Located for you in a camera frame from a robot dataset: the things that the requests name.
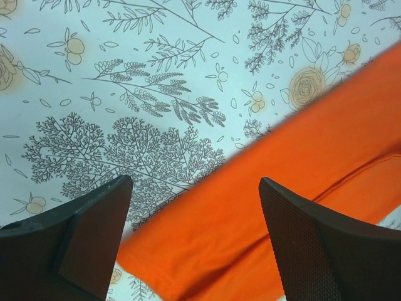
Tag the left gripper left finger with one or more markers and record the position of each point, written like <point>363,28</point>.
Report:
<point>68,252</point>

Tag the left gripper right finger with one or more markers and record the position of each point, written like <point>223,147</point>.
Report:
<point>324,255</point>

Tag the orange t-shirt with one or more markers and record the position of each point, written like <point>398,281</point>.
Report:
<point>343,151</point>

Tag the floral patterned table mat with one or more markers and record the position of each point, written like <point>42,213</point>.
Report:
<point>165,92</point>

